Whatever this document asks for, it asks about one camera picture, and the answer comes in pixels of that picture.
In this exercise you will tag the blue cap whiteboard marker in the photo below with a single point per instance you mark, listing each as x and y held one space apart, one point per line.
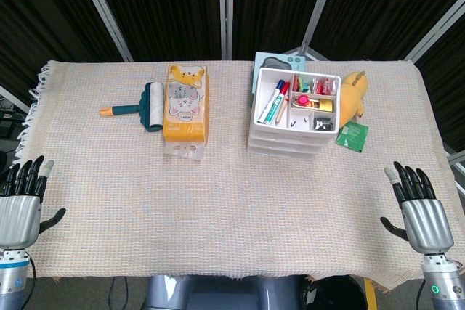
273 98

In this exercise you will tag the wooden pencil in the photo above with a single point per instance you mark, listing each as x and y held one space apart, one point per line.
282 110

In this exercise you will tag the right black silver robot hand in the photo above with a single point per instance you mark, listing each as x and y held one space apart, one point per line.
427 223

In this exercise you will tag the beige woven tablecloth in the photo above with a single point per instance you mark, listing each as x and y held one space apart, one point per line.
218 197

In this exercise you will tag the green foil sachet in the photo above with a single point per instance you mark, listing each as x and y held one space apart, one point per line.
354 135

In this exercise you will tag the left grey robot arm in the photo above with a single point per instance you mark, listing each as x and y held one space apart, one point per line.
12 273

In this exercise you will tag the yellow cat tissue pack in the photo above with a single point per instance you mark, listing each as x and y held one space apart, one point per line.
185 106

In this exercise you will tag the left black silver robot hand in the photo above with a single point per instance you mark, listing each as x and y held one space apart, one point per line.
18 219

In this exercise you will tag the black round bin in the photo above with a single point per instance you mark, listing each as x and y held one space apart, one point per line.
334 293

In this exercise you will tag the black electronic devices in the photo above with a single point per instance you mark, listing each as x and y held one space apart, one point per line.
5 115

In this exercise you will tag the black binder clips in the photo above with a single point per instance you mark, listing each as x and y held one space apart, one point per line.
323 124

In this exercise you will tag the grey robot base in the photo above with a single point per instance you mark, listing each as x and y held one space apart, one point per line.
218 293

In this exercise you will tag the white drawer organizer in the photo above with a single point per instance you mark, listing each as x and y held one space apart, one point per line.
283 139

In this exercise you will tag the red and green clips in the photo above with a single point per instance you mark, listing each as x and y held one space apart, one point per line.
302 83

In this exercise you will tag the pink round plastic part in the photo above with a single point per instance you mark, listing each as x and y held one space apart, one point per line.
303 100

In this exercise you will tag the black folding partition screen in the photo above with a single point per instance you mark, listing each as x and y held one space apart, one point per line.
163 8

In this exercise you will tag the red cap whiteboard marker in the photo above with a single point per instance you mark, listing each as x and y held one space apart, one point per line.
278 105

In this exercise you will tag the red clips in clear wrap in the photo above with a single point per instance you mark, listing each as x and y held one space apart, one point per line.
325 85

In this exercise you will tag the teal lint roller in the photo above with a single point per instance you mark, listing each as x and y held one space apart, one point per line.
125 109

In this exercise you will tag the yellow plush toy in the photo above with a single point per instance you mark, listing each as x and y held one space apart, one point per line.
352 99

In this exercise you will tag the light blue product box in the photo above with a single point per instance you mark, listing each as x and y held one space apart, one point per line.
279 59

